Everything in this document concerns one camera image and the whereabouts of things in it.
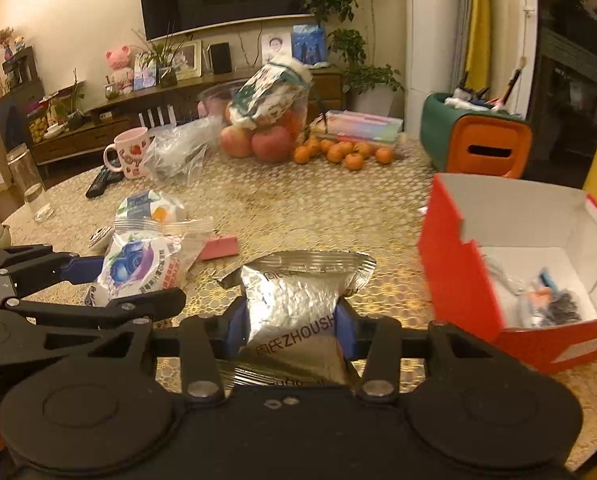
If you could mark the green white printed bag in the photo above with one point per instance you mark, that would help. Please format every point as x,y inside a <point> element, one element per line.
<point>268,92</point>

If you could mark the white photo frame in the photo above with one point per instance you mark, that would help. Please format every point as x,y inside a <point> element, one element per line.
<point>188,60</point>

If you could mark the teal white egg-yolk packet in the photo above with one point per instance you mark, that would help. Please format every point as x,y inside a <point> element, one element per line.
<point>148,207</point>

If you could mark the long makeup brush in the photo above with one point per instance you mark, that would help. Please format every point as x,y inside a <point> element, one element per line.
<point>513,80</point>

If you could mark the yellow grey curtain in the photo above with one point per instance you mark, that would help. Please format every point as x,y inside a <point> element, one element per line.
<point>478,25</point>

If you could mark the tall potted green tree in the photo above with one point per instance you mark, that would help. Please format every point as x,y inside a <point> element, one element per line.
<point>373,77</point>

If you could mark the clear zip bag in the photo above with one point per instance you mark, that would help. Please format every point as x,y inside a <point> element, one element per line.
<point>188,245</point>

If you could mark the black crinkled packet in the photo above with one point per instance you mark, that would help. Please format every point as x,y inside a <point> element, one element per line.
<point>563,307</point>

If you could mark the small patterned white packet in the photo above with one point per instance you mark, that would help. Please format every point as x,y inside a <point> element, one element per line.
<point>101,237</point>

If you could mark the pile of tangerines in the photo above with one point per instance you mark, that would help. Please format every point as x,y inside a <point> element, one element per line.
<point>353,160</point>

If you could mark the black side shelf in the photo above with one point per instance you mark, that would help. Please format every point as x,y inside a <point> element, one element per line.
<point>16,110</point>

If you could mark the green orange desk organizer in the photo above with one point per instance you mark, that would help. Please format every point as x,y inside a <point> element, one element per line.
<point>483,145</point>

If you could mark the glass sliding door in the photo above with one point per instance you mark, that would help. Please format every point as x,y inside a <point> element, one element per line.
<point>568,110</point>

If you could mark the small leafy potted plant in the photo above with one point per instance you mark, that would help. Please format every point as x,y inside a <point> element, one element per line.
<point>73,117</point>

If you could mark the small blue red packet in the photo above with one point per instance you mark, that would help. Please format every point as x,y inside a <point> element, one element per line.
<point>543,290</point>

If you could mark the white blueberry print packet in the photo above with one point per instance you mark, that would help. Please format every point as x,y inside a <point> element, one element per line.
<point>128,265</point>

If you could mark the pastel stationery box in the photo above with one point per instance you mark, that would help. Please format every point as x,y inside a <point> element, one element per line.
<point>363,127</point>

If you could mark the small metal cup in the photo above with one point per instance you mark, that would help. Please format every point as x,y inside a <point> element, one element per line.
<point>112,91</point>

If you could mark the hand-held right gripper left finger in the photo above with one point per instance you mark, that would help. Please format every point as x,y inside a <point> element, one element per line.
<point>232,330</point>

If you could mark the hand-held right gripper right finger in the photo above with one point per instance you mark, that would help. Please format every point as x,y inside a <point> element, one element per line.
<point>342,320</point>

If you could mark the small pink white box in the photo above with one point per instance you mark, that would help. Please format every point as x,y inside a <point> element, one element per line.
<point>218,248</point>

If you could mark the black remote control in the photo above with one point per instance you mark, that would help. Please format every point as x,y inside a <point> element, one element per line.
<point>101,184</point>

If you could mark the small grassy potted plant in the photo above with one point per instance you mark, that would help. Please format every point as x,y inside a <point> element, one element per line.
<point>168,77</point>

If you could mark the blue photo card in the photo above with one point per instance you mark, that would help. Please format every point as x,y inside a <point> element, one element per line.
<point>146,75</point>

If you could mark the silver foil snack packet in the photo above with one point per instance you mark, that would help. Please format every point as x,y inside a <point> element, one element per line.
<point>288,300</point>

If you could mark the clear crumpled plastic bag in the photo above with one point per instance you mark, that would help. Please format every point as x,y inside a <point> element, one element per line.
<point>178,152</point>

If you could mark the red apple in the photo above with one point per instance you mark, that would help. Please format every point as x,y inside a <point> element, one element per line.
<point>273,145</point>
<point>237,141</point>

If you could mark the pink flowers in vase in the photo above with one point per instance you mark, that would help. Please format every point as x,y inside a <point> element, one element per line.
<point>1,40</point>

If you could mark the pink pig plush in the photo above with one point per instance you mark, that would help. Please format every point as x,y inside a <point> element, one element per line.
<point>119,67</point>

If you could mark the gold lace patterned desktop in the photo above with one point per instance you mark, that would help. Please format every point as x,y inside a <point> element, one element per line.
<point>328,210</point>

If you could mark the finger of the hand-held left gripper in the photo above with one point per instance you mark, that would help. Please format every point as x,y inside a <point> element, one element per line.
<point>128,307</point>
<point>86,269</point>

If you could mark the clear glass bottle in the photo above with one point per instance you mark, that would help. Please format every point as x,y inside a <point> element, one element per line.
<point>28,185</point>

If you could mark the white standing air conditioner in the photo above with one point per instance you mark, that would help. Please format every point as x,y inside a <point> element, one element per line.
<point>433,25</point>

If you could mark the small black speaker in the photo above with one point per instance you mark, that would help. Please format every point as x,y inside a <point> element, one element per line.
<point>221,57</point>

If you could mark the clear plastic fruit container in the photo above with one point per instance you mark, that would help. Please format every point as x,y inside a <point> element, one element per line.
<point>213,100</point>

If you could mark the red cardboard shoe box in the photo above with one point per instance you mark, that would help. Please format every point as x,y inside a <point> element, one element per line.
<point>453,260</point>

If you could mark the portrait drawing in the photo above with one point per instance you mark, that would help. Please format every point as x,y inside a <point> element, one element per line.
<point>277,47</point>

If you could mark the wooden television cabinet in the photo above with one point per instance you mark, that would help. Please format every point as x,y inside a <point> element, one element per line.
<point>78,137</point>

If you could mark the pink white mug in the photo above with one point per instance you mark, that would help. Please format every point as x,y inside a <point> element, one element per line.
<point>131,152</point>

